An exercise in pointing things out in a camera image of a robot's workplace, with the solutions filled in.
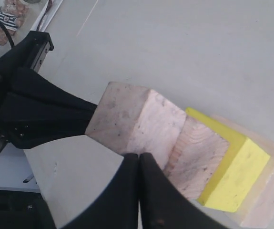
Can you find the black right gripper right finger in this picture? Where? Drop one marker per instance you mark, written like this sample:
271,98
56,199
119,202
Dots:
162,205

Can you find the large light wooden cube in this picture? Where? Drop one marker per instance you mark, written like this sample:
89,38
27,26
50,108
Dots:
257,209

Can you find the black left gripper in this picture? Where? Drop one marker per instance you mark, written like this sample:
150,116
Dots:
42,112

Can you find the teddy bear striped shirt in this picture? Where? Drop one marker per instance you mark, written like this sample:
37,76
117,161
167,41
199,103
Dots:
12,16

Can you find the small pale wooden cube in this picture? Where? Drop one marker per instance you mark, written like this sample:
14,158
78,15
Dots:
136,119

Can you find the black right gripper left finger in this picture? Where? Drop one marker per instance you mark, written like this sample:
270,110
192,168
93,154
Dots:
117,206

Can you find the yellow painted cube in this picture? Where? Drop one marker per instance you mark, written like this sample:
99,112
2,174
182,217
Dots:
238,170

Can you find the black equipment case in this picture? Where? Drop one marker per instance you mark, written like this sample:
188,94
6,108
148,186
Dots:
24,210

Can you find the medium striped wooden cube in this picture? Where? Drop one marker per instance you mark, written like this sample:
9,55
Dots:
194,158

